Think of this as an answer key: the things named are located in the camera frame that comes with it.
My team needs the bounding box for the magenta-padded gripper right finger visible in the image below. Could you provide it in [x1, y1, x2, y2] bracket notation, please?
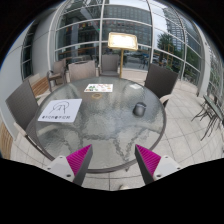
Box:
[134, 143, 182, 185]

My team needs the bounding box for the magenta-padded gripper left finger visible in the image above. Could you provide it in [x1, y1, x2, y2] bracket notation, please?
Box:
[45, 143, 94, 187]

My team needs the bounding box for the black computer mouse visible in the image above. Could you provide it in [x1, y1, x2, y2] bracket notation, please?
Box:
[132, 102, 148, 117]

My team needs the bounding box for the white printed mouse pad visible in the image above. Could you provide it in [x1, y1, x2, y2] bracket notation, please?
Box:
[37, 98, 83, 124]

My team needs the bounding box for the colourful laminated menu sheet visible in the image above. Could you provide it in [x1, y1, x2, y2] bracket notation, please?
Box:
[83, 83, 114, 93]

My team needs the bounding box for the wooden slatted bench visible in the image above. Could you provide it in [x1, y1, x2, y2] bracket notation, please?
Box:
[28, 73, 52, 98]
[0, 121, 14, 160]

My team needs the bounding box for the green metal folding table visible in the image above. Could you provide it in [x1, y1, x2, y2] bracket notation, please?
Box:
[191, 94, 224, 141]

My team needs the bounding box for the brown wicker armchair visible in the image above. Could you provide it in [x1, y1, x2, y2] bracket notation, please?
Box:
[46, 59, 68, 92]

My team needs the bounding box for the gold menu display stand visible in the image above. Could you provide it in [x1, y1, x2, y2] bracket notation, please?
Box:
[107, 32, 139, 79]

